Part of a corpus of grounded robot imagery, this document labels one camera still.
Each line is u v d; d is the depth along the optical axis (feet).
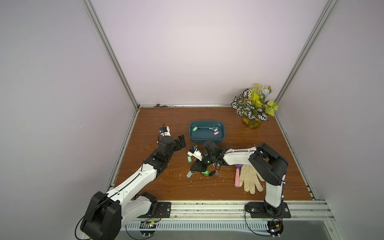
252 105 2.94
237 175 2.72
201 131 3.48
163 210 2.39
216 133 3.39
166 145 2.00
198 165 2.54
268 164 1.64
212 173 2.82
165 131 2.34
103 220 1.29
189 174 2.79
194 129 3.47
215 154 2.42
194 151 2.60
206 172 2.79
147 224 2.36
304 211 2.44
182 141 2.48
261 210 2.38
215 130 3.41
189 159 2.98
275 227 2.28
